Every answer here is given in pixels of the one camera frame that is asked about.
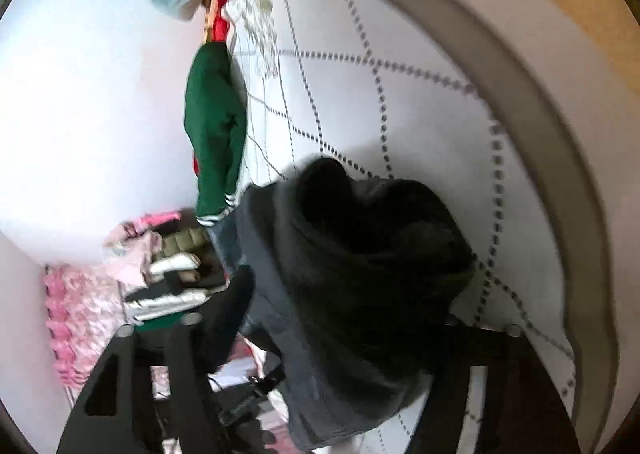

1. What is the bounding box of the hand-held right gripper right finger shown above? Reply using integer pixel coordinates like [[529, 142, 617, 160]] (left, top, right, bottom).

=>
[[410, 314, 583, 454]]

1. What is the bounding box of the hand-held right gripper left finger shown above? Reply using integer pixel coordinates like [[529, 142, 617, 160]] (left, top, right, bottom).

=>
[[56, 264, 256, 454]]

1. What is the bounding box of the black leather jacket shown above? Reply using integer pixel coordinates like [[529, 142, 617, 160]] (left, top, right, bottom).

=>
[[207, 156, 476, 452]]

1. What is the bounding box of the white puffer jacket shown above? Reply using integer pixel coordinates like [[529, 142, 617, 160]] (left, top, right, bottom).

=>
[[145, 253, 202, 281]]

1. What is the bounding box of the white padded coat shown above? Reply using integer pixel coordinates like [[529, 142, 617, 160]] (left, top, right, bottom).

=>
[[124, 288, 209, 326]]

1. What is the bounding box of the olive quilted garment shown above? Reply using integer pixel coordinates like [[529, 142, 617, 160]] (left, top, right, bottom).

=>
[[159, 228, 212, 256]]

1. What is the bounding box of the bright pink garment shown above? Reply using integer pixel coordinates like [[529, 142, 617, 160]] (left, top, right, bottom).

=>
[[127, 210, 183, 231]]

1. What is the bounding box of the pale pink fleece garment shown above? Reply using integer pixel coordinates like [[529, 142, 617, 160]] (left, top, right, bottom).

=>
[[102, 221, 162, 286]]

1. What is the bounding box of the green jacket with striped cuffs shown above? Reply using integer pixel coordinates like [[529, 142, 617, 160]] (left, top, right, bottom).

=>
[[182, 41, 249, 227]]

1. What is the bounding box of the white diamond-patterned sheet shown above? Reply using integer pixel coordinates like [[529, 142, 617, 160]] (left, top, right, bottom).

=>
[[220, 0, 621, 454]]

